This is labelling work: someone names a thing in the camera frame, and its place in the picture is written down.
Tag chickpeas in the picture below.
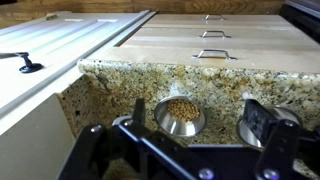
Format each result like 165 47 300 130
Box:
166 98 201 123

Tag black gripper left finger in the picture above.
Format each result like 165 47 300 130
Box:
58 98 188 180

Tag empty steel bowl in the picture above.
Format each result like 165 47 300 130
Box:
235 105 304 150

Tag steel bowl holding chickpeas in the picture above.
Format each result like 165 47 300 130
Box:
153 95 208 138

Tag white pantry cabinet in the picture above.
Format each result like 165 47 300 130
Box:
0 9 157 180

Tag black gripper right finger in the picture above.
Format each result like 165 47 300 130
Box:
242 98 320 180

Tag metal drawer handle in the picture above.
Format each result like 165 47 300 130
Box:
191 49 238 62
202 13 226 21
199 30 232 39

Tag black door handle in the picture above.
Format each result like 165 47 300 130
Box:
0 51 45 74

